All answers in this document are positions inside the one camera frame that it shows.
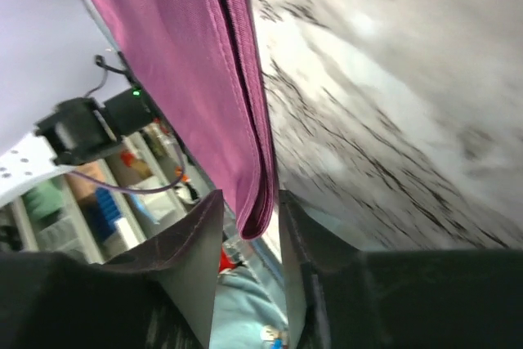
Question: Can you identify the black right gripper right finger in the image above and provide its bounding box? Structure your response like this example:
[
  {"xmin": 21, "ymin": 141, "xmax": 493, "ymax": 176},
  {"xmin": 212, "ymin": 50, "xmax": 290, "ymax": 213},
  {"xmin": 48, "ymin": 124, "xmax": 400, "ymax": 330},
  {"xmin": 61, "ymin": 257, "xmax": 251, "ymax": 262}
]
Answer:
[{"xmin": 279, "ymin": 190, "xmax": 522, "ymax": 348}]

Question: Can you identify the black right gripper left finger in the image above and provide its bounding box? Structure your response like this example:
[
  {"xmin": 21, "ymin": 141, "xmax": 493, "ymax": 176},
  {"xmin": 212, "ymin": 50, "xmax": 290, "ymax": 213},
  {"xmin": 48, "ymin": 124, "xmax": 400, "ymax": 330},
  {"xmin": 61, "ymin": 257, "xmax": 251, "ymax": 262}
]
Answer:
[{"xmin": 1, "ymin": 190, "xmax": 224, "ymax": 348}]

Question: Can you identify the purple satin napkin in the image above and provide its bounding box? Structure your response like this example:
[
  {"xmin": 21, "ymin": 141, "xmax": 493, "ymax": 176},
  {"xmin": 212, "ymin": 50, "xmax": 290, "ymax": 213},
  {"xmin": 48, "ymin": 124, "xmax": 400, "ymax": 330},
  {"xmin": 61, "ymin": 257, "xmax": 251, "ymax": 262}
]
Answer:
[{"xmin": 91, "ymin": 0, "xmax": 277, "ymax": 239}]

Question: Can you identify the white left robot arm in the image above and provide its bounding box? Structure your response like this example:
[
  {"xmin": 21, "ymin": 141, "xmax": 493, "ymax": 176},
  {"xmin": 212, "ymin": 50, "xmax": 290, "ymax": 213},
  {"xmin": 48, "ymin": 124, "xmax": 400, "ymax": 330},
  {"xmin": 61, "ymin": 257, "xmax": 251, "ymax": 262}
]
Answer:
[{"xmin": 1, "ymin": 90, "xmax": 155, "ymax": 205}]

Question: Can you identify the light blue cloth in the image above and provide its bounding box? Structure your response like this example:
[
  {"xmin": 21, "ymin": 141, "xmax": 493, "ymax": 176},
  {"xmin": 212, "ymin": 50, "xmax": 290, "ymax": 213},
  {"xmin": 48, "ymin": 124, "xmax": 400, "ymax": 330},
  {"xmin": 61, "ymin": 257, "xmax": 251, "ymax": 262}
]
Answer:
[{"xmin": 209, "ymin": 266, "xmax": 288, "ymax": 349}]

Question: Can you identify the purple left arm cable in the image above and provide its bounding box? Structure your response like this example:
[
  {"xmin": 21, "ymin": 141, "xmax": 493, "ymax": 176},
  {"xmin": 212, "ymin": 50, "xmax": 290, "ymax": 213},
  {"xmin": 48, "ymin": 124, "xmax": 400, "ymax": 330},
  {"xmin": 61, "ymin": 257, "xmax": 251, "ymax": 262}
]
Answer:
[{"xmin": 67, "ymin": 142, "xmax": 186, "ymax": 195}]

